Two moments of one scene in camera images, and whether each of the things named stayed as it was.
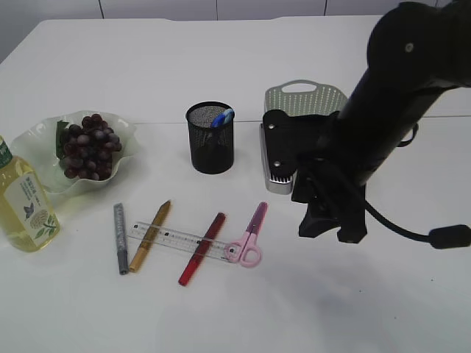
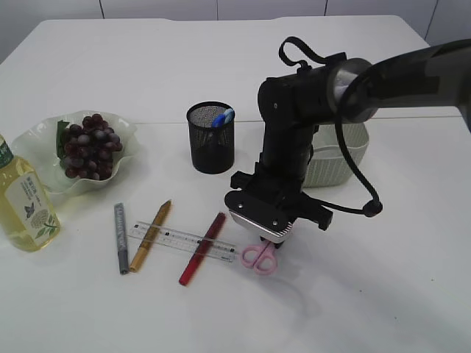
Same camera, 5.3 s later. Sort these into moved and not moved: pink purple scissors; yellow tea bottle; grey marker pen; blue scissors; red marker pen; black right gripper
Moved: pink purple scissors; black right gripper
Not moved: yellow tea bottle; grey marker pen; blue scissors; red marker pen
